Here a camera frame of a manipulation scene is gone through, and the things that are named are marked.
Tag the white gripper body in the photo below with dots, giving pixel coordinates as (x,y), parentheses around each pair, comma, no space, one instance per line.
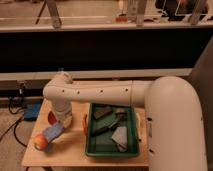
(62,110)

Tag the orange apple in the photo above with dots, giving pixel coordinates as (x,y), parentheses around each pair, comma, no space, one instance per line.
(40,142)

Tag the red bowl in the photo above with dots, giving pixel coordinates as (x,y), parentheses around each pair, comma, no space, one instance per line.
(51,118)

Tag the wooden table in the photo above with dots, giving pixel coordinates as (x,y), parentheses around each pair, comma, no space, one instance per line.
(69,149)

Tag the green plastic tray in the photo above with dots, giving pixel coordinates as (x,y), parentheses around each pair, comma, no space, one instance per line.
(103,145)

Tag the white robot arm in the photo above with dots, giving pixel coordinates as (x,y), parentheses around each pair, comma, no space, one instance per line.
(175,128)

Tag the blue device on floor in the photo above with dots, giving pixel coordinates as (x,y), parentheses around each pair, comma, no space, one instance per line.
(31,112)

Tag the dark rectangular bar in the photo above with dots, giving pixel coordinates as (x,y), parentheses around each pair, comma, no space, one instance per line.
(104,129)

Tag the blue sponge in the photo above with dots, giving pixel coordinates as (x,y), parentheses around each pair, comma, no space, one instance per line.
(53,132)

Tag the dark sponge block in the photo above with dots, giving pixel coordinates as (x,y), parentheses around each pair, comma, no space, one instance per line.
(102,112)

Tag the grey crumpled cloth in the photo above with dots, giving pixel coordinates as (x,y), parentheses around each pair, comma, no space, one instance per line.
(120,138)

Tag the dark small tool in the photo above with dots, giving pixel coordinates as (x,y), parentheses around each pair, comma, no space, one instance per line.
(121,114)

